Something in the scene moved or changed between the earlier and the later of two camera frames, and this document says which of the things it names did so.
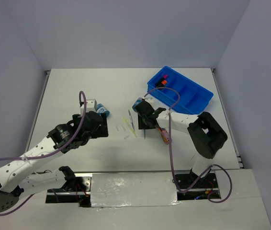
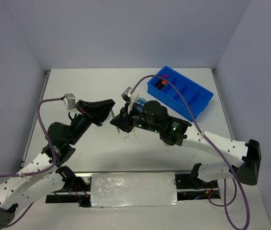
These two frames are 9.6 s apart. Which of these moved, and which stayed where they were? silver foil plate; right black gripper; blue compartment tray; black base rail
Moved: right black gripper
Stayed: blue compartment tray; silver foil plate; black base rail
